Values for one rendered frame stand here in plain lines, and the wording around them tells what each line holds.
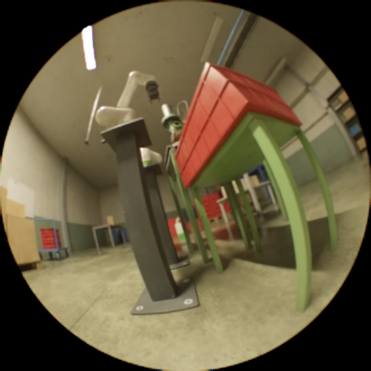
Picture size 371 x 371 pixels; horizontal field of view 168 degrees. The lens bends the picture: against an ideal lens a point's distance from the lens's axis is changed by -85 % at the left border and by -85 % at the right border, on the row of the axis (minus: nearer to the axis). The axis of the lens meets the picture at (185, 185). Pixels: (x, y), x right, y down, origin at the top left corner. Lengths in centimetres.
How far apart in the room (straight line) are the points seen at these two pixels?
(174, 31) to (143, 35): 76
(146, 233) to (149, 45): 387
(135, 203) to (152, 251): 22
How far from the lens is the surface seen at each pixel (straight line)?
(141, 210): 56
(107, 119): 89
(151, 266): 59
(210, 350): 42
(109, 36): 389
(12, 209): 267
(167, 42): 395
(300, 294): 40
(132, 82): 113
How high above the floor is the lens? 36
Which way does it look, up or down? 15 degrees up
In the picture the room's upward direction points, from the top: 17 degrees counter-clockwise
